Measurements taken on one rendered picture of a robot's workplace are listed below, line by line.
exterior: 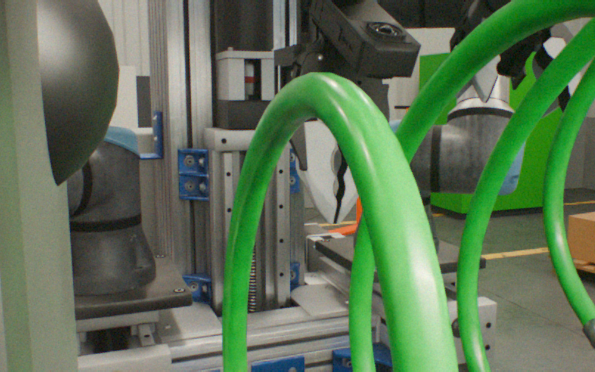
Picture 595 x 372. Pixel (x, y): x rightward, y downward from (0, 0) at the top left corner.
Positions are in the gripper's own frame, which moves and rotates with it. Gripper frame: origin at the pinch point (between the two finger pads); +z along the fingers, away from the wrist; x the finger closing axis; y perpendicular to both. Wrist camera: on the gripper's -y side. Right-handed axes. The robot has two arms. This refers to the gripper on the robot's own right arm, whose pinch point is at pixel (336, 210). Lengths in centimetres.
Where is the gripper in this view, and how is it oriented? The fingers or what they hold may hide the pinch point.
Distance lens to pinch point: 50.9
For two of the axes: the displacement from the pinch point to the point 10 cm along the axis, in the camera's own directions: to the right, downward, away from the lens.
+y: -3.2, -1.5, 9.4
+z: 0.0, 9.9, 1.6
